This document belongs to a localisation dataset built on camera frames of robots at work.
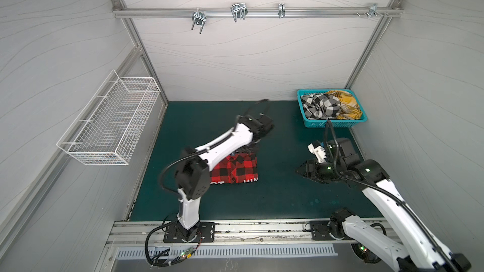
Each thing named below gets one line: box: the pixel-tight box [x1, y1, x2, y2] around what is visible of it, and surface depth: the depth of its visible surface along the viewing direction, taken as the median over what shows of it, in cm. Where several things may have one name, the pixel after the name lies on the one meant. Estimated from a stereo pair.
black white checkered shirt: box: [301, 93, 341, 119], surface depth 107 cm
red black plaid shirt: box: [210, 152, 259, 184], surface depth 88 cm
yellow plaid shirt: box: [325, 90, 363, 120], surface depth 106 cm
